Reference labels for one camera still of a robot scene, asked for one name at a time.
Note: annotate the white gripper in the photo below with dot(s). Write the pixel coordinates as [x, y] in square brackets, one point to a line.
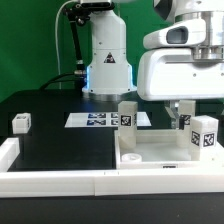
[169, 71]

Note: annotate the white square tabletop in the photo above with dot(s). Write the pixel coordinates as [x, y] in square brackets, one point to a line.
[157, 149]

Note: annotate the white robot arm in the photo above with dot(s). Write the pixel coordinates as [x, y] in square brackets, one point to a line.
[109, 73]

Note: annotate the white marker tag sheet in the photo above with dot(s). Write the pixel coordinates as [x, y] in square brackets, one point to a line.
[95, 119]

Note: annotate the white U-shaped obstacle fence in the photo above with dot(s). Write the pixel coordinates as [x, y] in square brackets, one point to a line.
[102, 182]

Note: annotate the black camera on mount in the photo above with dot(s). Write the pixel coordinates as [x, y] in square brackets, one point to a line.
[96, 4]

